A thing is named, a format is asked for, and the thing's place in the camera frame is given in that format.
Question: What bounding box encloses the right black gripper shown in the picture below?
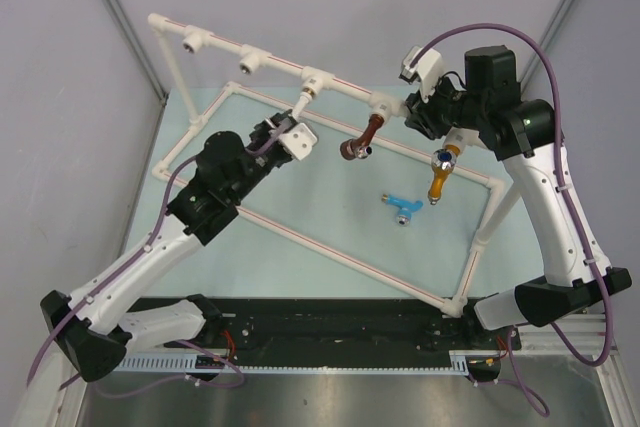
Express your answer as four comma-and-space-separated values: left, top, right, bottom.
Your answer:
406, 70, 487, 140

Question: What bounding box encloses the white water faucet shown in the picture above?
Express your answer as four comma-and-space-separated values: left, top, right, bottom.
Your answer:
290, 88, 316, 121

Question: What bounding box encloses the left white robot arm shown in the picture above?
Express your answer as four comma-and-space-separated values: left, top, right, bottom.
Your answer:
40, 111, 318, 382

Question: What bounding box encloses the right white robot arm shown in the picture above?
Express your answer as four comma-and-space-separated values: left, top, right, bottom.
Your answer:
400, 45, 632, 348

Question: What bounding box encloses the amber yellow water faucet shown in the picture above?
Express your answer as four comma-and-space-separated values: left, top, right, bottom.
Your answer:
427, 144, 461, 205

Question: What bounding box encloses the dark red water faucet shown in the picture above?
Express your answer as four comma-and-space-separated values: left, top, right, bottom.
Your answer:
340, 114, 386, 161

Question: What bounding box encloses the blue water faucet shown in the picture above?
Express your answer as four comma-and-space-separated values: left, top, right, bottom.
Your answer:
381, 194, 424, 226

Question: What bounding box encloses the light green table mat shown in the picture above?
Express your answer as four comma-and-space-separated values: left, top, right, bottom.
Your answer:
126, 89, 543, 298

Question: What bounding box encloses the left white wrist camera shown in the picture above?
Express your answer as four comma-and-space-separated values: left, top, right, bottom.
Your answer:
278, 122, 318, 161

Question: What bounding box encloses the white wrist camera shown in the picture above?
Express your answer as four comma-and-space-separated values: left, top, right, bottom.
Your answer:
399, 46, 445, 102
278, 122, 318, 161

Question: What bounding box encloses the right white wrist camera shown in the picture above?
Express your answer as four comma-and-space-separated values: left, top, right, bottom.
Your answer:
399, 46, 445, 102

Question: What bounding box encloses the white PVC pipe frame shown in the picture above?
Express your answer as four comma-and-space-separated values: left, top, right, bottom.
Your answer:
147, 13, 507, 318

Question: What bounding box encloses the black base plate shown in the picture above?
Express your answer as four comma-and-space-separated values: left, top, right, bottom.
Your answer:
149, 296, 524, 368

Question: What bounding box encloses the aluminium extrusion rail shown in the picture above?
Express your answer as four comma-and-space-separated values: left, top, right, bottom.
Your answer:
517, 314, 639, 426

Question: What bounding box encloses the white slotted cable duct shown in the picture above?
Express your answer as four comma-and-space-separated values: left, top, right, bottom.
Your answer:
119, 352, 474, 376

